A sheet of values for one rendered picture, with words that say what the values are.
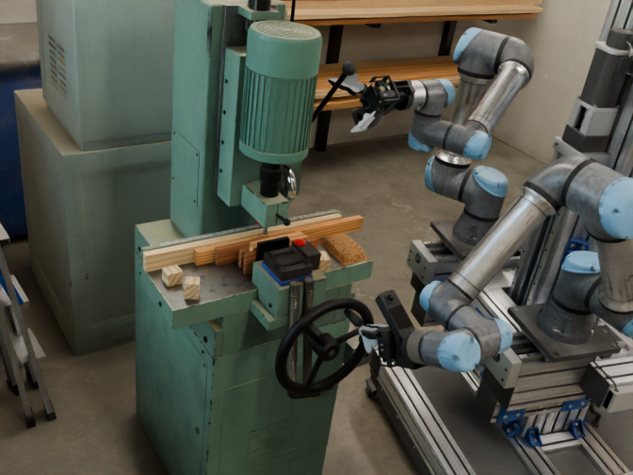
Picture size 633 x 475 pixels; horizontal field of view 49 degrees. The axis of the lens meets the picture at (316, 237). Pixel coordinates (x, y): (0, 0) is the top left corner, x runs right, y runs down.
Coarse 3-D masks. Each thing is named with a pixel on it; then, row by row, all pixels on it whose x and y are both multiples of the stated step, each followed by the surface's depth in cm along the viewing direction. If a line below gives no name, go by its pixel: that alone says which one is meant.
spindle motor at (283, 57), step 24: (264, 24) 165; (288, 24) 168; (264, 48) 158; (288, 48) 156; (312, 48) 159; (264, 72) 160; (288, 72) 159; (312, 72) 163; (264, 96) 163; (288, 96) 163; (312, 96) 168; (264, 120) 166; (288, 120) 166; (240, 144) 174; (264, 144) 168; (288, 144) 170
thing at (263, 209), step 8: (248, 184) 189; (256, 184) 189; (248, 192) 187; (256, 192) 185; (248, 200) 188; (256, 200) 184; (264, 200) 182; (272, 200) 182; (280, 200) 183; (248, 208) 189; (256, 208) 185; (264, 208) 181; (272, 208) 181; (280, 208) 183; (256, 216) 185; (264, 216) 182; (272, 216) 182; (264, 224) 183; (272, 224) 184; (280, 224) 185
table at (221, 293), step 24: (192, 264) 182; (336, 264) 191; (360, 264) 193; (144, 288) 180; (168, 288) 172; (216, 288) 174; (240, 288) 176; (168, 312) 168; (192, 312) 168; (216, 312) 172; (264, 312) 173
